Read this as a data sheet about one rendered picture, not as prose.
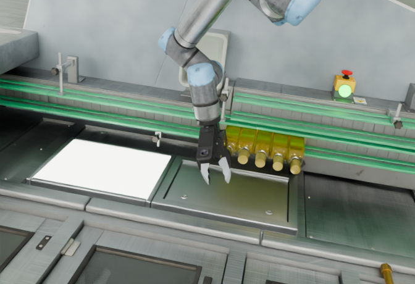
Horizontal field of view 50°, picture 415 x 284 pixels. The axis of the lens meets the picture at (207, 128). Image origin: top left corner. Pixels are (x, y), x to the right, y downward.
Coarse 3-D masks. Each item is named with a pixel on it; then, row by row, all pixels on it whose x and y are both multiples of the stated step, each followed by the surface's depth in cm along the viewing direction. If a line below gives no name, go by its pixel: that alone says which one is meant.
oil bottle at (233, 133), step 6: (228, 126) 166; (234, 126) 167; (228, 132) 161; (234, 132) 162; (240, 132) 165; (228, 138) 156; (234, 138) 157; (228, 144) 155; (234, 144) 155; (234, 150) 156
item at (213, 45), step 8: (208, 32) 166; (200, 40) 175; (208, 40) 174; (216, 40) 174; (224, 40) 166; (200, 48) 176; (208, 48) 176; (216, 48) 175; (224, 48) 167; (208, 56) 177; (216, 56) 176; (224, 56) 168; (224, 64) 170; (184, 72) 177; (184, 80) 177
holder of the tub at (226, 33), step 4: (212, 28) 174; (212, 32) 168; (216, 32) 168; (220, 32) 169; (224, 32) 170; (228, 32) 170; (228, 36) 169; (228, 40) 172; (228, 44) 174; (224, 68) 172; (224, 72) 177; (224, 76) 177; (224, 80) 180; (224, 84) 182; (188, 88) 185; (220, 88) 175; (184, 92) 184; (188, 92) 185; (220, 92) 183
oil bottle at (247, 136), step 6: (246, 132) 162; (252, 132) 162; (240, 138) 156; (246, 138) 157; (252, 138) 157; (240, 144) 154; (246, 144) 154; (252, 144) 154; (240, 150) 154; (252, 150) 155
